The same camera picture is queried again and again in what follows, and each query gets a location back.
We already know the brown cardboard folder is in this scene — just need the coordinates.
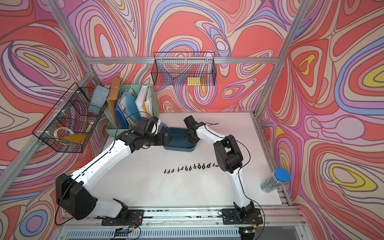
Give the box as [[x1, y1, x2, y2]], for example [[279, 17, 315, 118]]
[[107, 77, 122, 127]]

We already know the black wire basket wall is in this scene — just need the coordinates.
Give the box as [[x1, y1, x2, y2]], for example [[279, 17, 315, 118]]
[[33, 83, 107, 153], [151, 51, 217, 86]]

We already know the white tape roll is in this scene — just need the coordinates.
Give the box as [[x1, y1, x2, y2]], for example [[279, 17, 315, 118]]
[[54, 127, 74, 139]]

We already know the yellow sticky note pad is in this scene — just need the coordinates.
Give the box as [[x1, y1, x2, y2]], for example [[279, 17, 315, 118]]
[[187, 77, 202, 86]]

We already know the white binder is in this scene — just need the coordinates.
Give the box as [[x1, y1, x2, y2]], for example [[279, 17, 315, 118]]
[[136, 86, 152, 118]]

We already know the clear tube blue cap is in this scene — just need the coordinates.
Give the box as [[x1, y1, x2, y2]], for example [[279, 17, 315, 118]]
[[260, 168, 291, 193]]

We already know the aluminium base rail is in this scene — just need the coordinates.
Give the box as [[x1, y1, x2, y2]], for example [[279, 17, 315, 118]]
[[51, 206, 314, 240]]

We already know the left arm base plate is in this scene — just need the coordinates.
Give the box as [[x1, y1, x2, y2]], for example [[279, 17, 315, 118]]
[[102, 199, 145, 226]]

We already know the grey blue sponge pad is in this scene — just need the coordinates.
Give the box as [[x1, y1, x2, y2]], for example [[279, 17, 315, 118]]
[[90, 86, 110, 108]]

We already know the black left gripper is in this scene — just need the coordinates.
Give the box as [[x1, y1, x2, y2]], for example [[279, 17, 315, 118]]
[[142, 130, 172, 147]]

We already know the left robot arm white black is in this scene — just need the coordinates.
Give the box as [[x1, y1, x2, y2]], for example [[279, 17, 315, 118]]
[[56, 117, 163, 220]]

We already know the green plastic file organizer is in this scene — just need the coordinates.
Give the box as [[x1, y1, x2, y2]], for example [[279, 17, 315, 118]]
[[107, 85, 160, 137]]

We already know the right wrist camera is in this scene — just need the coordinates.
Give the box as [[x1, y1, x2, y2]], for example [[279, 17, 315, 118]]
[[184, 116, 198, 130]]

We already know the yellow card in basket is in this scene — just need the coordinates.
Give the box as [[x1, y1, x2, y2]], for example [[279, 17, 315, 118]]
[[62, 134, 87, 144]]

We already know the blue folder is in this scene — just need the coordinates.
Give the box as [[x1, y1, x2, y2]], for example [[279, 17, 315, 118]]
[[115, 92, 141, 129]]

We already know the black wire basket back wall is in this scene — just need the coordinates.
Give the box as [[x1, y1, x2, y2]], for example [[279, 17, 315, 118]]
[[151, 51, 217, 86]]

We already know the black wire basket left wall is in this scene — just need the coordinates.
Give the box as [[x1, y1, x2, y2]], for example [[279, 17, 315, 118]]
[[33, 83, 107, 153]]

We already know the grey blue hole punch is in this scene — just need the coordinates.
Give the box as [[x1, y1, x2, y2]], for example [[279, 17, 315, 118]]
[[158, 123, 168, 133]]

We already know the dark teal storage box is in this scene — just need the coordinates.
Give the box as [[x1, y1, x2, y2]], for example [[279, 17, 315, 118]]
[[163, 128, 196, 152]]

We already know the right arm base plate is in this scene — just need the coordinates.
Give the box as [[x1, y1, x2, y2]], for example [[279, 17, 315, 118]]
[[221, 208, 264, 226]]

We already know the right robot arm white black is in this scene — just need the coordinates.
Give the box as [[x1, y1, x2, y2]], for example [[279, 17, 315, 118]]
[[184, 116, 255, 221]]

